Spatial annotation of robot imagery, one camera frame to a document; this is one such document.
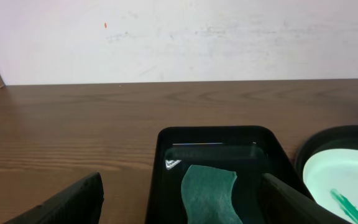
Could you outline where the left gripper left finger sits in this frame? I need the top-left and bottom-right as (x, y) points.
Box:
(6, 172), (104, 224)

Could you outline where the mint plate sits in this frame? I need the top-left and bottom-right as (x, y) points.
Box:
(302, 149), (358, 223)

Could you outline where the green scrubbing sponge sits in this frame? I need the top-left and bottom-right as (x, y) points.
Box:
(181, 165), (242, 224)

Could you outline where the black round tray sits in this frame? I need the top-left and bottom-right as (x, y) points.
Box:
(294, 124), (358, 184)

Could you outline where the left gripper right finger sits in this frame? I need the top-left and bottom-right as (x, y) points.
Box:
(261, 173), (347, 224)

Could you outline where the black rectangular water tray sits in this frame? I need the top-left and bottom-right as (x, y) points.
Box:
(145, 126), (311, 223)

